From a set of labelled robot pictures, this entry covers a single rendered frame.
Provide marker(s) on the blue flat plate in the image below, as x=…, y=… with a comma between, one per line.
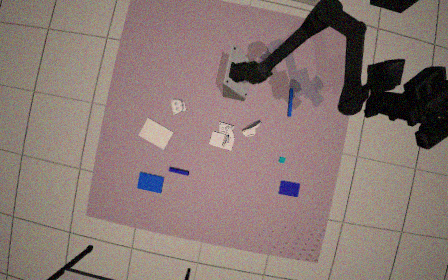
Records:
x=150, y=182

